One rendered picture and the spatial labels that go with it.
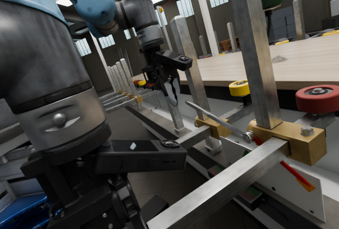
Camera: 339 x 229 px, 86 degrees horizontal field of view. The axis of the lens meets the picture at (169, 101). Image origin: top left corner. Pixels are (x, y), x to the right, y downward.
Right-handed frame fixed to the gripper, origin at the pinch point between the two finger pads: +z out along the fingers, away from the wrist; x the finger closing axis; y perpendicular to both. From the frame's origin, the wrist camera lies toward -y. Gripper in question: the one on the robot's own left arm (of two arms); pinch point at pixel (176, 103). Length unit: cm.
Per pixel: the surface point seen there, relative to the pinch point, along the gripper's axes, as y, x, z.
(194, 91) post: -4.7, -4.8, -1.8
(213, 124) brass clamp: -10.0, -2.2, 8.6
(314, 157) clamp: -35.3, 6.9, 8.4
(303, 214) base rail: -32.7, 7.8, 21.9
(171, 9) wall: 737, -924, -254
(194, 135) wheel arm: -6.2, 3.0, 9.9
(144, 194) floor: 92, -16, 92
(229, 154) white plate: -14.2, -0.4, 17.3
